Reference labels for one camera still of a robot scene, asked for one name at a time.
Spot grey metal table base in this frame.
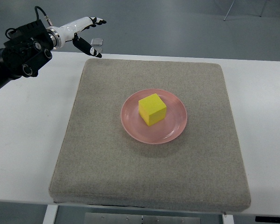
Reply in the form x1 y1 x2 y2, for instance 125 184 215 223
84 212 201 224

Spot yellow foam block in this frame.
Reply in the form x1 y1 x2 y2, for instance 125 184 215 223
138 93 167 126

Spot metal chair legs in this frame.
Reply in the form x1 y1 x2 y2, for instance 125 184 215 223
223 0 280 21

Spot white table leg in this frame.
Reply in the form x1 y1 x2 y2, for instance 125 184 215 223
43 205 58 224

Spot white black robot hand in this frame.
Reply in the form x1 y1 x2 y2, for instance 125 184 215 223
47 17 106 58

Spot pink plate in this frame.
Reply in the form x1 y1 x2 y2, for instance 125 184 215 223
120 89 188 144

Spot beige fabric cushion mat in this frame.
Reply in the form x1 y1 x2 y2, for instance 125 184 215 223
49 59 251 212

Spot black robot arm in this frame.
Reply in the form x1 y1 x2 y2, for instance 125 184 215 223
0 6 57 89

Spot upper clear floor tile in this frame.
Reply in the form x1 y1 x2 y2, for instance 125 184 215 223
91 38 103 46

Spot black label strip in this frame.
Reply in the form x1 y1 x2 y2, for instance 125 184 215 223
255 216 280 224

